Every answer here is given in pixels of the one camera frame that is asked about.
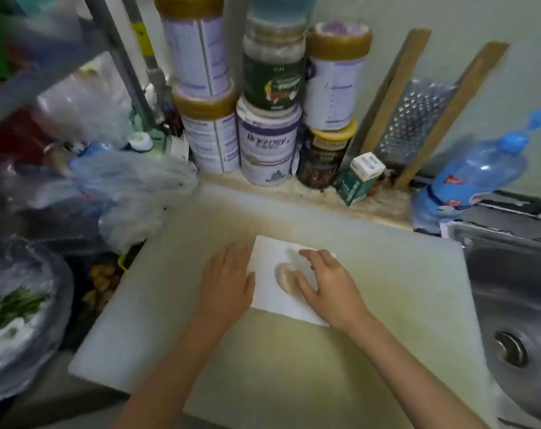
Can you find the pile of yellow dried fruits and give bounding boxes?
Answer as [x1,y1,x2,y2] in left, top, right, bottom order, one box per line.
[80,263,122,313]

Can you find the grey metal pipe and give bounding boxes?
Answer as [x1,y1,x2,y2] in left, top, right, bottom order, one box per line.
[120,0,171,128]

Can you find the dark tin yellow lid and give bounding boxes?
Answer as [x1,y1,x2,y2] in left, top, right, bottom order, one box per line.
[296,119,357,191]

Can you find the white plastic cutting board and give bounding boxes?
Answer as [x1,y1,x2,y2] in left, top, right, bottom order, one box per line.
[68,182,499,429]

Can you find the blue lid container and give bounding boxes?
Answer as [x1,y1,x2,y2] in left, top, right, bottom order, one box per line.
[247,0,321,25]

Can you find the white tin purple band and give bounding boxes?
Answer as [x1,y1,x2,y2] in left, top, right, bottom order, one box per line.
[236,95,303,187]

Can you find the green label jar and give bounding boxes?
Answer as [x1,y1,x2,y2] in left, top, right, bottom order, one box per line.
[242,15,308,116]

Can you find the person's left forearm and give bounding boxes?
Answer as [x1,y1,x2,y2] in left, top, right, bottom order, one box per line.
[111,316,238,429]

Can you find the grey metal shelf rack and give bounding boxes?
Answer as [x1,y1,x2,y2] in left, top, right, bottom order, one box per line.
[0,0,164,130]

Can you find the person's right forearm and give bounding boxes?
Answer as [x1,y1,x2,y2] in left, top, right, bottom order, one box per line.
[344,315,490,429]

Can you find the person's left hand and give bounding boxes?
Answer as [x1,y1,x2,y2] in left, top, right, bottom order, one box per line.
[194,242,257,338]

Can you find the beige egg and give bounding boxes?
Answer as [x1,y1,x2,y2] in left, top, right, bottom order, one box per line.
[275,262,305,293]

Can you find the green white small carton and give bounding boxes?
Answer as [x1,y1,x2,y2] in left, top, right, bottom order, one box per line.
[334,151,387,207]

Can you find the white tape roll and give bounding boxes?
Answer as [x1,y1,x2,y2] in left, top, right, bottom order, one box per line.
[170,133,191,161]

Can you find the blue plastic bottle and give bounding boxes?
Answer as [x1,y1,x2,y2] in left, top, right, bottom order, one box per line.
[411,109,541,235]

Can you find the clear plastic bag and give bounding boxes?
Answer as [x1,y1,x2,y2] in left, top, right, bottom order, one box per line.
[33,53,137,148]

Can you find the steel sink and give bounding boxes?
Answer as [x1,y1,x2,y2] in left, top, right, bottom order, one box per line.
[444,203,541,429]

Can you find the person's right hand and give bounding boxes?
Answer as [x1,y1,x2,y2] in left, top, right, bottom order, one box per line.
[294,248,374,334]

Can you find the small white cap bottle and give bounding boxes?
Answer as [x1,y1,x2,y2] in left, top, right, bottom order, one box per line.
[123,131,166,155]

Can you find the metal grater wooden frame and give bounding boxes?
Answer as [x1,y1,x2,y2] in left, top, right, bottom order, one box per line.
[340,27,511,191]

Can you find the crumpled translucent plastic bag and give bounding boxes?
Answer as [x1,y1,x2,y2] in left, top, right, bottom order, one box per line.
[69,147,199,255]

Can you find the clear bag with greens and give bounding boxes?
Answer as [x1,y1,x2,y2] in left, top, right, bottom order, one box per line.
[0,234,74,405]

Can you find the white purple tin gold lid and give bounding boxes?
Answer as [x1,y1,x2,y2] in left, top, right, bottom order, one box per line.
[302,21,373,132]
[172,82,241,175]
[153,0,232,98]

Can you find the white paper sheet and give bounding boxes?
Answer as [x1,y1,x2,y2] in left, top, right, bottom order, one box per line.
[245,235,336,328]

